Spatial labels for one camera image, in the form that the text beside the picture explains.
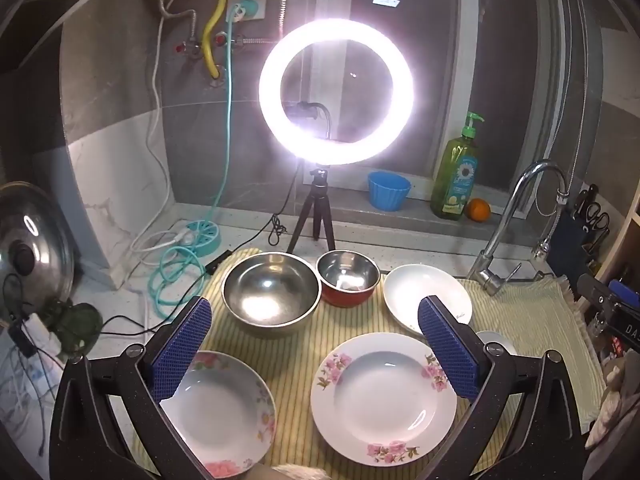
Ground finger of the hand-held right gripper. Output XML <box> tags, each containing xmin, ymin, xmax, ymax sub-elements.
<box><xmin>577</xmin><ymin>273</ymin><xmax>640</xmax><ymax>312</ymax></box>

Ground faucet sprayer hose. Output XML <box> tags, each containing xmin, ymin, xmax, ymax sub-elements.
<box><xmin>532</xmin><ymin>191</ymin><xmax>568</xmax><ymax>261</ymax></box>

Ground white cable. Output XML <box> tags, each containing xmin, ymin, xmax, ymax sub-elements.
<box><xmin>131</xmin><ymin>0</ymin><xmax>201</xmax><ymax>266</ymax></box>

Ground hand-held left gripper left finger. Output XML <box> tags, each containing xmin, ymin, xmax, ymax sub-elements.
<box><xmin>49</xmin><ymin>295</ymin><xmax>213</xmax><ymax>480</ymax></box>

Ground chrome faucet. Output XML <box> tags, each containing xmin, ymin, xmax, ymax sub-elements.
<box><xmin>467</xmin><ymin>160</ymin><xmax>571</xmax><ymax>297</ymax></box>

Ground dark knife block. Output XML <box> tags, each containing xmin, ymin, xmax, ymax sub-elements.
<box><xmin>547</xmin><ymin>202</ymin><xmax>613</xmax><ymax>276</ymax></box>

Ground person's right forearm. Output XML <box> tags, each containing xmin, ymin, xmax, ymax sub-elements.
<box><xmin>582</xmin><ymin>350</ymin><xmax>640</xmax><ymax>480</ymax></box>

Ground red steel bowl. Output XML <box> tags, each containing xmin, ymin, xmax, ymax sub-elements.
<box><xmin>316</xmin><ymin>250</ymin><xmax>382</xmax><ymax>308</ymax></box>

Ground white power adapter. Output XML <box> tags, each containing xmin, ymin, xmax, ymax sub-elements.
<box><xmin>22</xmin><ymin>312</ymin><xmax>58</xmax><ymax>356</ymax></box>

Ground teal hose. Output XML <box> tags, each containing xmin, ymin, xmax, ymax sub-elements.
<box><xmin>146</xmin><ymin>7</ymin><xmax>238</xmax><ymax>320</ymax></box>

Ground teal hose reel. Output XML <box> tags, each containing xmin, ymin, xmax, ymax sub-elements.
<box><xmin>180</xmin><ymin>219</ymin><xmax>222</xmax><ymax>257</ymax></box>

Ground black ring light cable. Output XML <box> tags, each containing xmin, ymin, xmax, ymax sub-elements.
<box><xmin>97</xmin><ymin>160</ymin><xmax>306</xmax><ymax>336</ymax></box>

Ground large steel bowl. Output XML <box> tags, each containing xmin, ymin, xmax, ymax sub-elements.
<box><xmin>221</xmin><ymin>252</ymin><xmax>322</xmax><ymax>340</ymax></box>

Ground black knife handle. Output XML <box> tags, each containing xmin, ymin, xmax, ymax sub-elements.
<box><xmin>572</xmin><ymin>183</ymin><xmax>601</xmax><ymax>216</ymax></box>

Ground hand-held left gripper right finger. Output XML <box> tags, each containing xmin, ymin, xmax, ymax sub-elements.
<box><xmin>416</xmin><ymin>294</ymin><xmax>588</xmax><ymax>480</ymax></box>

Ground metal flex hose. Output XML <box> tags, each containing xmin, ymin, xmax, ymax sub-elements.
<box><xmin>240</xmin><ymin>0</ymin><xmax>292</xmax><ymax>45</ymax></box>
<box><xmin>159</xmin><ymin>0</ymin><xmax>198</xmax><ymax>43</ymax></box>

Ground thin metal hose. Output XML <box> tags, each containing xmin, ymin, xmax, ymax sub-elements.
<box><xmin>562</xmin><ymin>0</ymin><xmax>593</xmax><ymax>206</ymax></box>

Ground teal plug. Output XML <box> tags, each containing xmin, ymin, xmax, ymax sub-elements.
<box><xmin>229</xmin><ymin>2</ymin><xmax>261</xmax><ymax>23</ymax></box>

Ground black phone holder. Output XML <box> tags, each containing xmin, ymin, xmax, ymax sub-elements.
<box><xmin>284</xmin><ymin>101</ymin><xmax>335</xmax><ymax>140</ymax></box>

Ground yellow hose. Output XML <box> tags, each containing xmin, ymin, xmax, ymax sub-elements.
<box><xmin>201</xmin><ymin>0</ymin><xmax>233</xmax><ymax>78</ymax></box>

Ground wooden shelf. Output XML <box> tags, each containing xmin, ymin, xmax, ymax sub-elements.
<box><xmin>595</xmin><ymin>210</ymin><xmax>640</xmax><ymax>361</ymax></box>

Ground pink floral plate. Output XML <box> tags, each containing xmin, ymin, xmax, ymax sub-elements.
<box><xmin>159</xmin><ymin>350</ymin><xmax>277</xmax><ymax>480</ymax></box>
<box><xmin>310</xmin><ymin>332</ymin><xmax>458</xmax><ymax>467</ymax></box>

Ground black power adapter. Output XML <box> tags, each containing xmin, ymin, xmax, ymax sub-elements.
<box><xmin>7</xmin><ymin>324</ymin><xmax>35</xmax><ymax>358</ymax></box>

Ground black scissors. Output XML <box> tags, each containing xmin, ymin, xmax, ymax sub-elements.
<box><xmin>582</xmin><ymin>202</ymin><xmax>612</xmax><ymax>233</ymax></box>

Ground light blue bowl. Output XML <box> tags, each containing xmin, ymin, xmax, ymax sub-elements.
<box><xmin>475</xmin><ymin>330</ymin><xmax>518</xmax><ymax>356</ymax></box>

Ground steel pot lid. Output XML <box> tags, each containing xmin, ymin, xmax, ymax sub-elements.
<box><xmin>0</xmin><ymin>181</ymin><xmax>76</xmax><ymax>306</ymax></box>

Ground green dish soap bottle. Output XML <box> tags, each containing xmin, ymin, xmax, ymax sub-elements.
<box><xmin>431</xmin><ymin>111</ymin><xmax>486</xmax><ymax>220</ymax></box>

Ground white plate with leaf pattern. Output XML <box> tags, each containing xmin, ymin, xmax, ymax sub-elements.
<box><xmin>382</xmin><ymin>263</ymin><xmax>473</xmax><ymax>336</ymax></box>

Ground yellow striped cloth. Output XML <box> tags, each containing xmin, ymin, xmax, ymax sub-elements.
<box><xmin>127</xmin><ymin>247</ymin><xmax>608</xmax><ymax>480</ymax></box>

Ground blue ribbed cup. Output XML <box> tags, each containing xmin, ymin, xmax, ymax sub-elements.
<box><xmin>367</xmin><ymin>171</ymin><xmax>412</xmax><ymax>212</ymax></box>

